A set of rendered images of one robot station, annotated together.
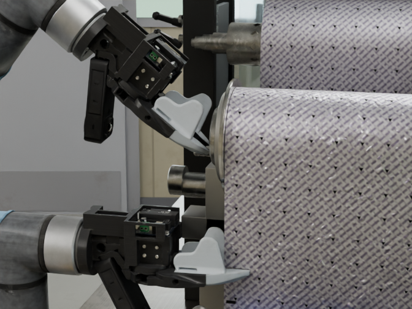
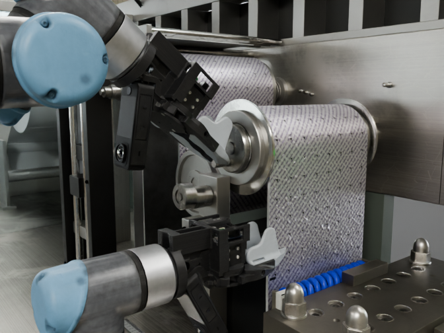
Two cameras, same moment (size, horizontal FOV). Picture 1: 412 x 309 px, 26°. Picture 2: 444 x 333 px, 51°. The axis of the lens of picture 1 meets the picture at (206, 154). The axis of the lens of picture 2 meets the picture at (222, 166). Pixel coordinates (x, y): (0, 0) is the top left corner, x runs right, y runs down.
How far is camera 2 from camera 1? 0.88 m
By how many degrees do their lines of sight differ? 51
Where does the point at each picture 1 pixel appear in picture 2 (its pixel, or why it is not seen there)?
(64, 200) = not seen: outside the picture
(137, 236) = (224, 242)
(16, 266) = (115, 317)
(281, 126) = (298, 128)
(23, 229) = (117, 272)
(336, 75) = not seen: hidden behind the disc
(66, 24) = (129, 44)
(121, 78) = (178, 100)
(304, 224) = (313, 200)
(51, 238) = (152, 270)
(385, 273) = (350, 222)
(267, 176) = (295, 168)
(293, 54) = not seen: hidden behind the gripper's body
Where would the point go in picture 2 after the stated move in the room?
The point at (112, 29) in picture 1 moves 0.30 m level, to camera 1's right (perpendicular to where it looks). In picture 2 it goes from (159, 53) to (282, 64)
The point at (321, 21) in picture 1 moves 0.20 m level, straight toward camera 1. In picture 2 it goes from (212, 69) to (296, 65)
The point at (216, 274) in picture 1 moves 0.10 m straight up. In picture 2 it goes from (278, 256) to (279, 189)
